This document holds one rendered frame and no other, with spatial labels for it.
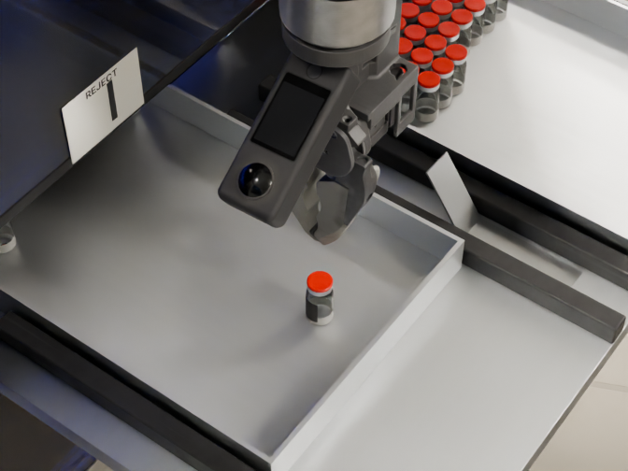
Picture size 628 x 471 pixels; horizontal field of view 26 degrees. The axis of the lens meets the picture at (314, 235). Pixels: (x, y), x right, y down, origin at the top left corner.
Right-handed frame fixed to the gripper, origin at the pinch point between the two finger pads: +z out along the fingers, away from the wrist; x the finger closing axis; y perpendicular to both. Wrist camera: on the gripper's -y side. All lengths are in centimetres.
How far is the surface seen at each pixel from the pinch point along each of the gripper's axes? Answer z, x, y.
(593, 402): 99, -5, 66
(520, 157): 10.3, -4.2, 25.3
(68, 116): -5.4, 19.3, -5.3
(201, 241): 10.3, 12.5, 0.8
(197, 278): 10.3, 10.2, -2.6
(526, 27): 10.3, 4.3, 40.8
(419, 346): 10.4, -8.3, 2.7
